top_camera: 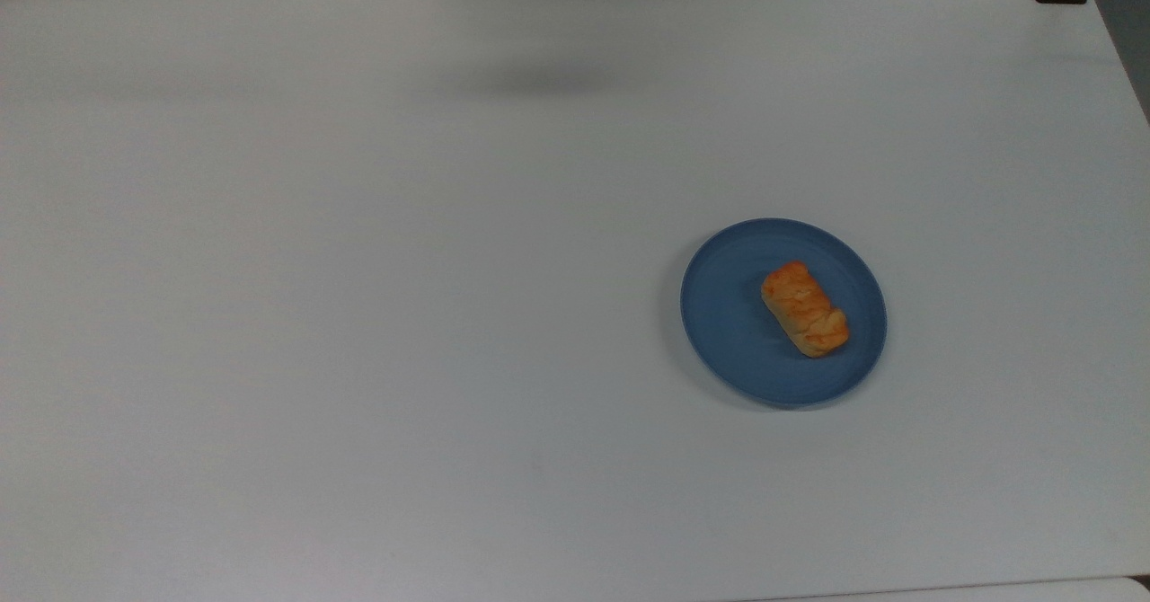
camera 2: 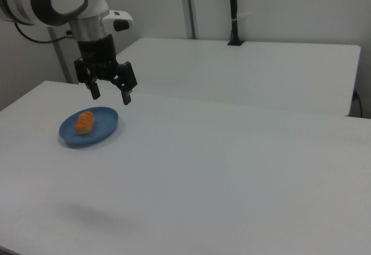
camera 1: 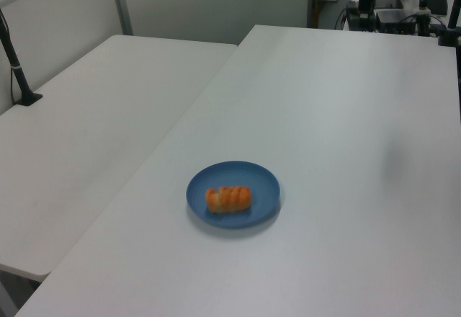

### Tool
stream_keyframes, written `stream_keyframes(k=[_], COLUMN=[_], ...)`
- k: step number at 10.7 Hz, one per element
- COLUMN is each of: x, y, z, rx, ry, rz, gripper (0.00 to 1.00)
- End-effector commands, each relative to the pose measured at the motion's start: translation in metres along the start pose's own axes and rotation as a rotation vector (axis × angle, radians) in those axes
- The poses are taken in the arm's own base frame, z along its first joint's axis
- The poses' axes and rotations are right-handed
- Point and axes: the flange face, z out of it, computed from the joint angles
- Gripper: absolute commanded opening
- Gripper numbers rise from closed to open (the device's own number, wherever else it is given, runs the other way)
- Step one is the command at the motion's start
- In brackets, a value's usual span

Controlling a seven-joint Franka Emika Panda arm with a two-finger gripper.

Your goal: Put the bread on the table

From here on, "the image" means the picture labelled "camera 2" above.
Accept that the white zip tie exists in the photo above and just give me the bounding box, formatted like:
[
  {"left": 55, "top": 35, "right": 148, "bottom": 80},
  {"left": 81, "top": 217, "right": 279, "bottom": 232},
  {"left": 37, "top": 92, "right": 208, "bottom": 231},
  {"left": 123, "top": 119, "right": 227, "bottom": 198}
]
[{"left": 231, "top": 11, "right": 253, "bottom": 24}]

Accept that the grey partition post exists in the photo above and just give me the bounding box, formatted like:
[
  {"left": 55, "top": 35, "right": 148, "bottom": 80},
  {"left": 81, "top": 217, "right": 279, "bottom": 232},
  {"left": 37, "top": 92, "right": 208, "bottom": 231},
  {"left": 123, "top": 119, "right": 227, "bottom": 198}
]
[
  {"left": 48, "top": 27, "right": 75, "bottom": 85},
  {"left": 181, "top": 0, "right": 201, "bottom": 40}
]

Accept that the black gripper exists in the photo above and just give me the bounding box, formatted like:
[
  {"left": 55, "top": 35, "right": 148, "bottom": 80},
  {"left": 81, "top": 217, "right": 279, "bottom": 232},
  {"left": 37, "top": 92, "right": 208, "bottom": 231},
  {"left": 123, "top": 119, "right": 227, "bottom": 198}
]
[{"left": 74, "top": 34, "right": 137, "bottom": 105}]

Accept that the thin black cable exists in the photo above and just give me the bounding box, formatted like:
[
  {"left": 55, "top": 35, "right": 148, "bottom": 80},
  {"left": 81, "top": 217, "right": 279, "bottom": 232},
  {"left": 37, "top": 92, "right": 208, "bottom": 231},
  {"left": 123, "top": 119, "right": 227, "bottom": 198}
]
[{"left": 14, "top": 23, "right": 73, "bottom": 43}]

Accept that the black pole with zip tie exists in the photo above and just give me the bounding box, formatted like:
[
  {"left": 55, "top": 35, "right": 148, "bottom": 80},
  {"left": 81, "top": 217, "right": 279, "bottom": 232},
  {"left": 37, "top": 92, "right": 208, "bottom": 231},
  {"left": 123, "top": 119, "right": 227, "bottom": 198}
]
[{"left": 227, "top": 0, "right": 246, "bottom": 47}]

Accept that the orange bread loaf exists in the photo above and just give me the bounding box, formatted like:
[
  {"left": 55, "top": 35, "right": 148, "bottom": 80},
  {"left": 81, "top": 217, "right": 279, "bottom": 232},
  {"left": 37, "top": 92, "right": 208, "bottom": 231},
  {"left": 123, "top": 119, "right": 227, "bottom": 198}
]
[{"left": 74, "top": 110, "right": 96, "bottom": 136}]

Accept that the black cable at table edge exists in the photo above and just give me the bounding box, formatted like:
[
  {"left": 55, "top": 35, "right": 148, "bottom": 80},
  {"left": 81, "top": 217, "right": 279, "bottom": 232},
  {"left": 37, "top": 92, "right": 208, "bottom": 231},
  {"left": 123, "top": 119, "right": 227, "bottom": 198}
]
[{"left": 354, "top": 90, "right": 363, "bottom": 118}]

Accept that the blue round plate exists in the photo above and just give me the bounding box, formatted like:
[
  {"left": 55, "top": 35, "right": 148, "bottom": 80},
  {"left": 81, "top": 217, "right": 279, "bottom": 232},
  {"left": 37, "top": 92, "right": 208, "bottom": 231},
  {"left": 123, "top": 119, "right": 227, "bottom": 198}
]
[{"left": 59, "top": 106, "right": 119, "bottom": 148}]

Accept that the white side table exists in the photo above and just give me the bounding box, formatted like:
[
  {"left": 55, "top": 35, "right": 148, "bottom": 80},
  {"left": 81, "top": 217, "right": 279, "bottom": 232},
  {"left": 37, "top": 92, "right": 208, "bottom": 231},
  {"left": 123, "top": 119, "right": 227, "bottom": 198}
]
[{"left": 115, "top": 37, "right": 362, "bottom": 118}]

